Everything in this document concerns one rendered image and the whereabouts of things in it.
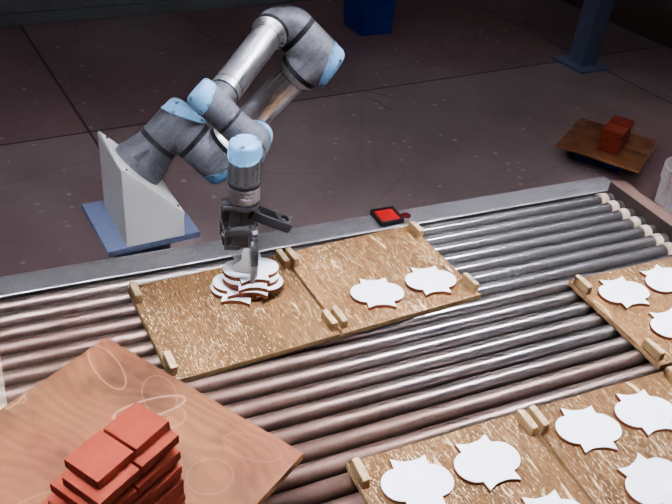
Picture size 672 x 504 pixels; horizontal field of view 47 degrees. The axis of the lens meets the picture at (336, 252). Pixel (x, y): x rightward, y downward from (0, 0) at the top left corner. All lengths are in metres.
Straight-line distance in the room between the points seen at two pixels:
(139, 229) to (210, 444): 0.91
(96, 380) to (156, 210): 0.73
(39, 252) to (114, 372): 2.23
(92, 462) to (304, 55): 1.25
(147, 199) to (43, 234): 1.78
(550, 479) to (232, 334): 0.76
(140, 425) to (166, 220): 1.09
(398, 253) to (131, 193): 0.74
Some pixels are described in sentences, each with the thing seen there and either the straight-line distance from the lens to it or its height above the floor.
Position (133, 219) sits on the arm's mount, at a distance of 2.18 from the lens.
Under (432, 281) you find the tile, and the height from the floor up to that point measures 0.95.
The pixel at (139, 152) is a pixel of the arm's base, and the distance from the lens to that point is 2.19.
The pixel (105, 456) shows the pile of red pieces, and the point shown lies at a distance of 1.18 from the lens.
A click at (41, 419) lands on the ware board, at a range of 1.53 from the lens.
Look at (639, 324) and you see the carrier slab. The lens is 2.11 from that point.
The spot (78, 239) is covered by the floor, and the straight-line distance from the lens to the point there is 3.84.
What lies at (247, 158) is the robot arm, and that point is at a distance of 1.72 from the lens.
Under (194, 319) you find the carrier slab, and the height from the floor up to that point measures 0.94.
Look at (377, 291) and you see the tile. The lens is 1.96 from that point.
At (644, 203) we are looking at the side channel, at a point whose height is 0.95.
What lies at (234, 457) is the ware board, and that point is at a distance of 1.43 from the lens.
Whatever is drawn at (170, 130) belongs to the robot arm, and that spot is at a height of 1.16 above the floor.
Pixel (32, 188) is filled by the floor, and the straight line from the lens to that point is 4.28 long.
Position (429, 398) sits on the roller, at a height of 0.92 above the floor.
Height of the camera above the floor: 2.14
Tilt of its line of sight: 35 degrees down
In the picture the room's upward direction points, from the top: 6 degrees clockwise
